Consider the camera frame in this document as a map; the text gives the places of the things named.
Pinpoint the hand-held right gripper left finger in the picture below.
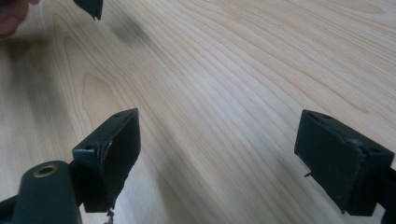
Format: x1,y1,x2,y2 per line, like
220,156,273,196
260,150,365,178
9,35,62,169
72,107,142,214

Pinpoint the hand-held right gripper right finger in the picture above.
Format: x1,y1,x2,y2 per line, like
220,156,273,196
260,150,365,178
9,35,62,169
294,108,395,217

